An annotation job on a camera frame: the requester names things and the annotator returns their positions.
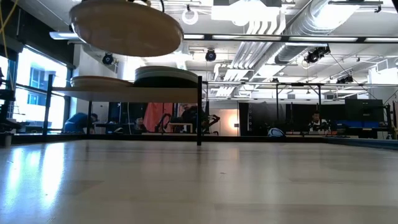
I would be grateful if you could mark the orange curtain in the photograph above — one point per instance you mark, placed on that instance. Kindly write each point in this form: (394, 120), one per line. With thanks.
(155, 115)

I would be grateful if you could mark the person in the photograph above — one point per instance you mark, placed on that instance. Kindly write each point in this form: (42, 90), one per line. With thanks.
(77, 123)
(316, 121)
(139, 123)
(189, 113)

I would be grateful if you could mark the silver ceiling duct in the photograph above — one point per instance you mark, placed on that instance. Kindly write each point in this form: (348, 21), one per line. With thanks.
(311, 25)

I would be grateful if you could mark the beige plate aloft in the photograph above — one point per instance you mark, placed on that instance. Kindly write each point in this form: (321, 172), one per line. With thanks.
(124, 28)

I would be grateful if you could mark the wooden shelf with black frame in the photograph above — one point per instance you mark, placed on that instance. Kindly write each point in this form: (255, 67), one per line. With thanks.
(124, 94)

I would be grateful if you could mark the black monitor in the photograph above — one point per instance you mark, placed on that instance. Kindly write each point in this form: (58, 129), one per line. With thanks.
(363, 110)

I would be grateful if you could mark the black table frame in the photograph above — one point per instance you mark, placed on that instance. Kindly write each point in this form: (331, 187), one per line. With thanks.
(248, 139)

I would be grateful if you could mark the small black ceiling fixture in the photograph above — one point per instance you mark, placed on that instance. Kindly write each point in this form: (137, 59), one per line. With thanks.
(345, 79)

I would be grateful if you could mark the small grey cup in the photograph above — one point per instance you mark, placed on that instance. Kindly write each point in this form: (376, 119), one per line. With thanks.
(7, 140)

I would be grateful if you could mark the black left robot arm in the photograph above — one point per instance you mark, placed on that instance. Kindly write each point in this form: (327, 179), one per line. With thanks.
(6, 109)

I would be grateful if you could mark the black background robot arm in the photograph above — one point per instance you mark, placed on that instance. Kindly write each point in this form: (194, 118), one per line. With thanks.
(162, 119)
(211, 121)

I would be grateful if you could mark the black round ceiling fixture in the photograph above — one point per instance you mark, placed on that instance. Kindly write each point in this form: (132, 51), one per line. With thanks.
(108, 58)
(210, 55)

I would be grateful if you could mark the overhead metal frame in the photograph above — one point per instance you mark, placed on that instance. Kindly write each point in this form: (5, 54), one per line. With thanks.
(298, 84)

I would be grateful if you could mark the white ceiling unit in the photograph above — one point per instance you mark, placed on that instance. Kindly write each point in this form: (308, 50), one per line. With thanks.
(245, 12)

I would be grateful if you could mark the dark plate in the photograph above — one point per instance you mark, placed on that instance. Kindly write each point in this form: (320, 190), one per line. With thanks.
(164, 83)

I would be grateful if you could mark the large black ceiling fixture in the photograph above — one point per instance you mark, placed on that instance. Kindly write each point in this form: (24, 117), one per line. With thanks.
(317, 55)

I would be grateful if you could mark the mint green plate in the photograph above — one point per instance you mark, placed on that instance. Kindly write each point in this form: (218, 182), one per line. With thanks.
(161, 71)

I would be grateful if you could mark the black panel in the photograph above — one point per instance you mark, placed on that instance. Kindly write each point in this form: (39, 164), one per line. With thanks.
(253, 119)

